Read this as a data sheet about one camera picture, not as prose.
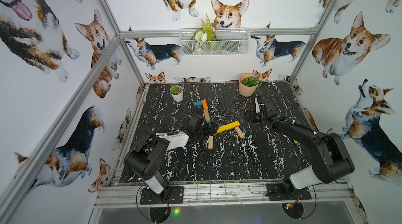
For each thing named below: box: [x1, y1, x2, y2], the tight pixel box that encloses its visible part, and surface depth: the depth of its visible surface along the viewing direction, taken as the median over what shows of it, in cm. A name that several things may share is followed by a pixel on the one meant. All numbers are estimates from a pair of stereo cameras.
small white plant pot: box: [169, 84, 184, 102], surface depth 109 cm
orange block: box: [201, 99, 209, 110], surface depth 111 cm
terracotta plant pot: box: [238, 73, 260, 97], surface depth 109 cm
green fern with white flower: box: [193, 13, 217, 54], surface depth 85 cm
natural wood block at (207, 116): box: [203, 109, 211, 122], surface depth 105 cm
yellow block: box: [216, 120, 241, 134], surface depth 100 cm
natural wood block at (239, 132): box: [234, 126, 245, 139], surface depth 97 cm
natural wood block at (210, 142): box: [207, 135, 214, 150], surface depth 92 cm
